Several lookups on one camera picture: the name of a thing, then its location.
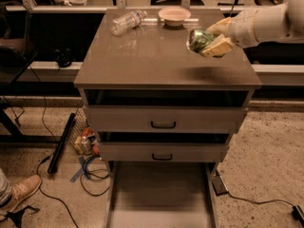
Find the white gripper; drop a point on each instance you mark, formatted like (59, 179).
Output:
(243, 31)

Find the green soda can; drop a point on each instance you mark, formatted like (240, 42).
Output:
(199, 39)

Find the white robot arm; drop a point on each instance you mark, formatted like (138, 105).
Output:
(282, 23)

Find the grey drawer cabinet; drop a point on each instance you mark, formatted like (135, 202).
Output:
(151, 65)

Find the grey top drawer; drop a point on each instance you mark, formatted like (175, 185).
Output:
(175, 119)

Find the grey drawer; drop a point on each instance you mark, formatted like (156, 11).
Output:
(175, 119)
(160, 195)
(163, 147)

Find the grey middle drawer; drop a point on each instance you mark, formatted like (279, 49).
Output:
(163, 147)

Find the grey bottom drawer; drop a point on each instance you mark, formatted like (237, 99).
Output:
(160, 195)

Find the white bowl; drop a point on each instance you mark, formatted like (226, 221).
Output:
(174, 16)

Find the clear plastic water bottle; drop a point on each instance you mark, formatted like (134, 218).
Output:
(128, 21)

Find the black floor outlet box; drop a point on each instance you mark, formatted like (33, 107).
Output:
(219, 185)

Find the black clamp device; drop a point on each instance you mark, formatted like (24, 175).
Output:
(63, 57)

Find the dark chair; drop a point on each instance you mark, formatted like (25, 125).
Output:
(16, 54)

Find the black tube on floor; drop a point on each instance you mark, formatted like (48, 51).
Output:
(60, 146)

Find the tan shoe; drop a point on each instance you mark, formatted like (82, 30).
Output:
(12, 195)

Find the wire basket with items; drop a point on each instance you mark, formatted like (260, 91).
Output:
(82, 138)

